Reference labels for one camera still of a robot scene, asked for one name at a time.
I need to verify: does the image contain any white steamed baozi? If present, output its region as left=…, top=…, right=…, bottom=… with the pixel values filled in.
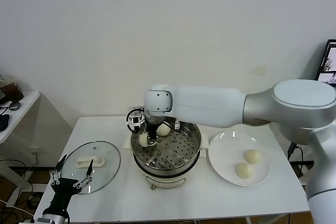
left=234, top=163, right=254, bottom=180
left=156, top=124, right=171, bottom=137
left=243, top=149, right=263, bottom=165
left=138, top=133, right=153, bottom=148

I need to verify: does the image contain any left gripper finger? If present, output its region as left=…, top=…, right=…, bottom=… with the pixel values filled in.
left=73, top=158, right=95, bottom=189
left=49, top=155, right=68, bottom=186

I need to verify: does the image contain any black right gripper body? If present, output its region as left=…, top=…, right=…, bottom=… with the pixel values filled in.
left=146, top=118, right=161, bottom=140

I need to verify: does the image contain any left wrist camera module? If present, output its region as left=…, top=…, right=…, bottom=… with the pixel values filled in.
left=33, top=216, right=66, bottom=224

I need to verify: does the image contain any dark laptop computer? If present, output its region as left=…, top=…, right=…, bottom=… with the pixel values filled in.
left=316, top=39, right=336, bottom=87

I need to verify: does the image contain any glass lid with white handle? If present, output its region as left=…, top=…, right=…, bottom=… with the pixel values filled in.
left=60, top=141, right=121, bottom=195

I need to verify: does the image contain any stainless steel steamer pot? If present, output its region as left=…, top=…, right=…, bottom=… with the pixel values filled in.
left=130, top=119, right=202, bottom=176

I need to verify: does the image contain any white round plate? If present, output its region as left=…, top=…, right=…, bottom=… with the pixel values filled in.
left=208, top=131, right=271, bottom=187

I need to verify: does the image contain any black computer mouse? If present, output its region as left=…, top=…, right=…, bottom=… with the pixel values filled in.
left=0, top=114, right=11, bottom=132

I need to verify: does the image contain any plastic cup of iced coffee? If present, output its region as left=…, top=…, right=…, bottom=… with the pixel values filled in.
left=0, top=76, right=25, bottom=103

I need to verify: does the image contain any white side table with cup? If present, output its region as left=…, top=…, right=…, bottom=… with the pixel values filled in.
left=0, top=90, right=41, bottom=206

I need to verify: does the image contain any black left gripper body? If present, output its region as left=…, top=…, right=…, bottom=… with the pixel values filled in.
left=51, top=178, right=80, bottom=208

